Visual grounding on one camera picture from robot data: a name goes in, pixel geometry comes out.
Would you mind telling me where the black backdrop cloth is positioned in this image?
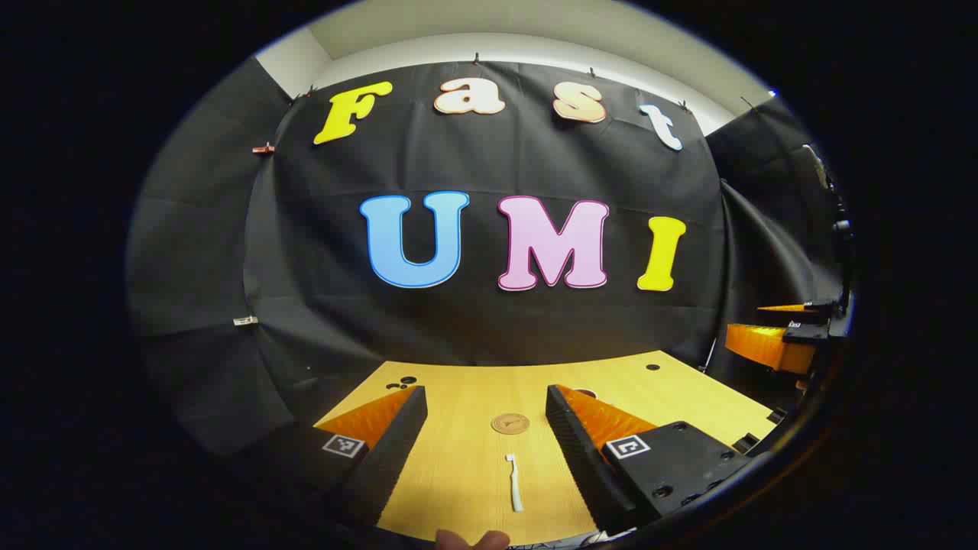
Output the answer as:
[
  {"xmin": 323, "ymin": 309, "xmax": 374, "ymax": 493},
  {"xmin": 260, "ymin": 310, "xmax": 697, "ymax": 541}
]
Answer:
[{"xmin": 126, "ymin": 53, "xmax": 849, "ymax": 459}]

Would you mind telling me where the wooden desktop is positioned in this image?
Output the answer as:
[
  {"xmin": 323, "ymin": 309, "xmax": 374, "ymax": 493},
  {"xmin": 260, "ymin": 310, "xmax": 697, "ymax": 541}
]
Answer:
[{"xmin": 313, "ymin": 350, "xmax": 776, "ymax": 547}]

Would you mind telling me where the pale green toothbrush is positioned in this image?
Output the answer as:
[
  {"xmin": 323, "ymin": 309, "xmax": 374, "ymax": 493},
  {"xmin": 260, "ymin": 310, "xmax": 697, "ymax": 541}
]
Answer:
[{"xmin": 505, "ymin": 453, "xmax": 525, "ymax": 513}]

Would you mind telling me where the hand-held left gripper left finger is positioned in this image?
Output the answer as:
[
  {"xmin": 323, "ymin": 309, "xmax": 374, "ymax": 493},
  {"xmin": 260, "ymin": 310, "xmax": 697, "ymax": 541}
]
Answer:
[{"xmin": 222, "ymin": 384, "xmax": 429, "ymax": 535}]

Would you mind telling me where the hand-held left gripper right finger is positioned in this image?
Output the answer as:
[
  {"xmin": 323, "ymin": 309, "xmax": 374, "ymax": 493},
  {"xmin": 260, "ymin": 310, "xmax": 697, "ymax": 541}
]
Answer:
[{"xmin": 545, "ymin": 383, "xmax": 757, "ymax": 537}]

